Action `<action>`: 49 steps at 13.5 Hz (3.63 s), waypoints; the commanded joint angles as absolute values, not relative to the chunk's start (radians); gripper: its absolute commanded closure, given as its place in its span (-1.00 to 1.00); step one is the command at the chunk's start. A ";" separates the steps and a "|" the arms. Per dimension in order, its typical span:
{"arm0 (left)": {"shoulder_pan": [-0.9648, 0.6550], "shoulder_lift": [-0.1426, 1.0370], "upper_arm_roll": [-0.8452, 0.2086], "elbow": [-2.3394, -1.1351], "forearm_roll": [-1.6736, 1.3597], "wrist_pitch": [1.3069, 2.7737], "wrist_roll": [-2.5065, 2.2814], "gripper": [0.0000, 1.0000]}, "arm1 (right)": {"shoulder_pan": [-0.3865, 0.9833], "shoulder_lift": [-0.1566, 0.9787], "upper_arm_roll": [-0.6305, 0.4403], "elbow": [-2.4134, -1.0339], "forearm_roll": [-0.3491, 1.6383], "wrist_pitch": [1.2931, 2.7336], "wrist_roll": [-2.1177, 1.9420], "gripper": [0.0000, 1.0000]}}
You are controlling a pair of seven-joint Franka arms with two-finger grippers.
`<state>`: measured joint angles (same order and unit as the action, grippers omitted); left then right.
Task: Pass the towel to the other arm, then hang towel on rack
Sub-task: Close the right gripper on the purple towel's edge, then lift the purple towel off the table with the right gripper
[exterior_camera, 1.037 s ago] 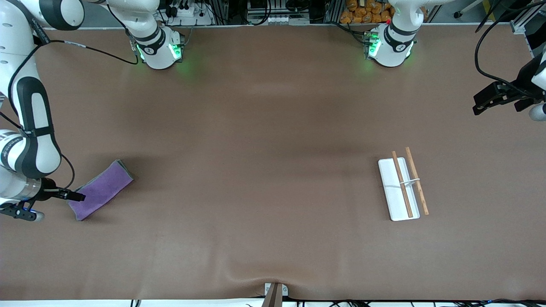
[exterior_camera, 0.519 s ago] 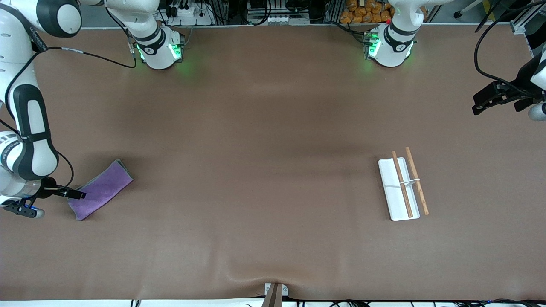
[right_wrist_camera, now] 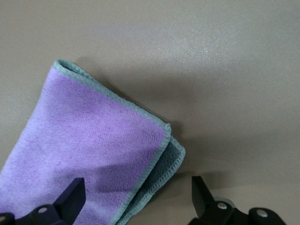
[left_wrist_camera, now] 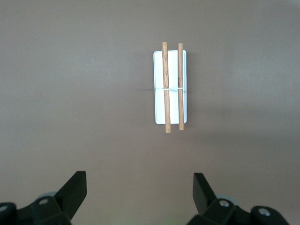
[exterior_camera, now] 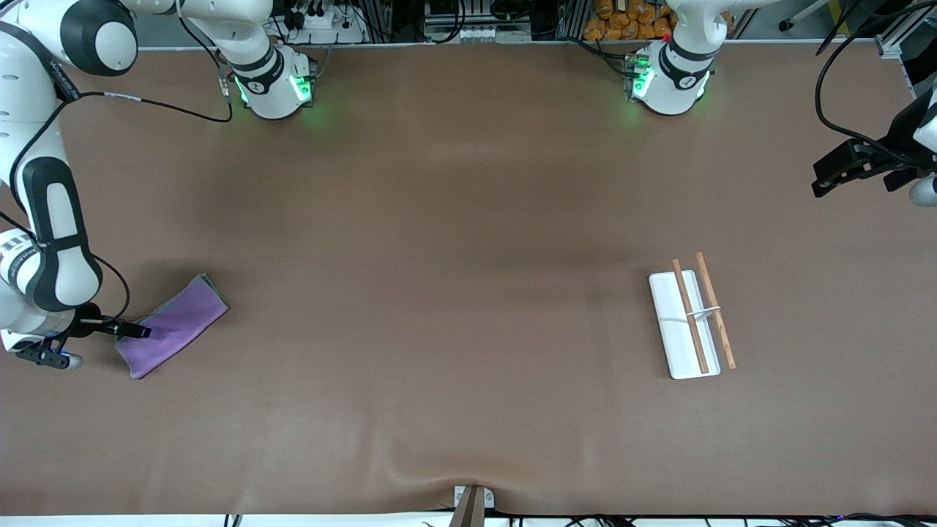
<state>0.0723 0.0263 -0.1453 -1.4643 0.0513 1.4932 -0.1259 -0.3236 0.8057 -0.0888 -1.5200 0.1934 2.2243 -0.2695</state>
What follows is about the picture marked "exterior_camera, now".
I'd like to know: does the purple towel with grey edge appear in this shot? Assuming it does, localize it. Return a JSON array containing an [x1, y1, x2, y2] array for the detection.
[[115, 274, 231, 380]]

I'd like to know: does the wooden rack rod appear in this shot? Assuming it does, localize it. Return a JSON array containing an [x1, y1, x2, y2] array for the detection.
[[672, 259, 710, 375], [695, 252, 737, 370]]

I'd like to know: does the white rectangular rack base tray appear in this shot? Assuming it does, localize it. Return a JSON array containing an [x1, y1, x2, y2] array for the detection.
[[649, 270, 722, 381]]

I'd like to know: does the white stand leg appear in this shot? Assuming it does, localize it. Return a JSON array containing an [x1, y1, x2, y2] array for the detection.
[[778, 0, 835, 32]]

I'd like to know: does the pile of orange packets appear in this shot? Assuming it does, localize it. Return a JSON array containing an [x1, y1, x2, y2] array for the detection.
[[583, 0, 678, 41]]

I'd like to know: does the brown table cover mat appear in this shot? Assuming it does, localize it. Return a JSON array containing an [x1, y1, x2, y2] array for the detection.
[[0, 40, 937, 517]]

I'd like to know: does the white power strip with plugs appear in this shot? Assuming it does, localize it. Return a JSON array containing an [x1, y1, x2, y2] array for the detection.
[[289, 4, 367, 45]]

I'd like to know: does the white terminal strip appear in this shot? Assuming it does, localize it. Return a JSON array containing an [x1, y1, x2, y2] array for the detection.
[[428, 26, 531, 43]]

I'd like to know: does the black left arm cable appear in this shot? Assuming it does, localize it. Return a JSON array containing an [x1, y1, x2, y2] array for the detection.
[[814, 0, 919, 169]]

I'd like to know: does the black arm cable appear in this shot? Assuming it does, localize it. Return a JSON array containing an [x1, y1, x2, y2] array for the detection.
[[814, 0, 919, 169], [0, 15, 235, 326]]

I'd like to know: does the aluminium frame profile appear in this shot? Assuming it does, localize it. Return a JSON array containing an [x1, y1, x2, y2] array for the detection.
[[876, 15, 937, 59]]

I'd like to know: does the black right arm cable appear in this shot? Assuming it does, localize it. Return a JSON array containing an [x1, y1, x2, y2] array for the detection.
[[0, 15, 235, 326]]

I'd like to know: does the metal clamp bracket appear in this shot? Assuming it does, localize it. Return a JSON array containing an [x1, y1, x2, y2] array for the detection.
[[454, 485, 496, 510]]

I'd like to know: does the brown camera post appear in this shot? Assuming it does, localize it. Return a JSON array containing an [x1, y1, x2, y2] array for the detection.
[[448, 486, 487, 527]]

